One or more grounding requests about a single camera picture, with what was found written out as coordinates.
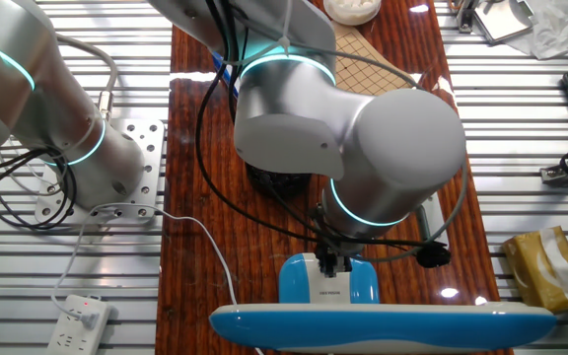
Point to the white power strip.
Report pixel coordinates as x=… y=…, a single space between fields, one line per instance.
x=77 y=328

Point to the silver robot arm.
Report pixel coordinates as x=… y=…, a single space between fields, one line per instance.
x=313 y=108

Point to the black bowl of black stones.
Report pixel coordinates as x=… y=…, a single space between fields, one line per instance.
x=284 y=185

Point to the white bowl of white stones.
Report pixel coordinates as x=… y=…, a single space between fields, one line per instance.
x=350 y=12

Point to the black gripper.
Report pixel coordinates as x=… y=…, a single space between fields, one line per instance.
x=331 y=249

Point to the blue tissue pack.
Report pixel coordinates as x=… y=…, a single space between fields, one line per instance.
x=222 y=69

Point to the blue and white desk lamp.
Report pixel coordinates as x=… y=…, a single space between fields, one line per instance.
x=363 y=330

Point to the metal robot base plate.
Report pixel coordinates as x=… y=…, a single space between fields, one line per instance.
x=148 y=148

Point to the white plastic bag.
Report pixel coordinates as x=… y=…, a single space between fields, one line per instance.
x=552 y=29

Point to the beige gridded go board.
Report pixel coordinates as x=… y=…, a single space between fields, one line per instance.
x=368 y=69

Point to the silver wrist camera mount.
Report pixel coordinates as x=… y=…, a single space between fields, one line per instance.
x=432 y=219

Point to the yellow tissue pack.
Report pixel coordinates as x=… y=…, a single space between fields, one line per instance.
x=545 y=268

